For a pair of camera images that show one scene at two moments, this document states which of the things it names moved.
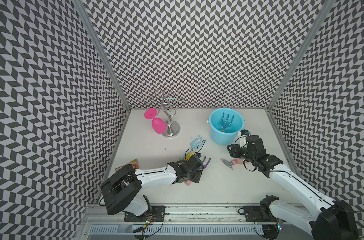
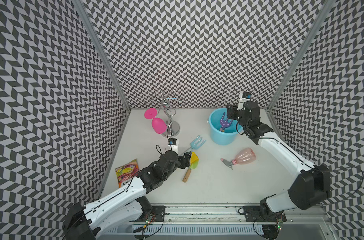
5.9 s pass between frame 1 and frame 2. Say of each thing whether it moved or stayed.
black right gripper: moved
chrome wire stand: stayed
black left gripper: moved
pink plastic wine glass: stayed
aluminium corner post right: stayed
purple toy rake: moved
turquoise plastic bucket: stayed
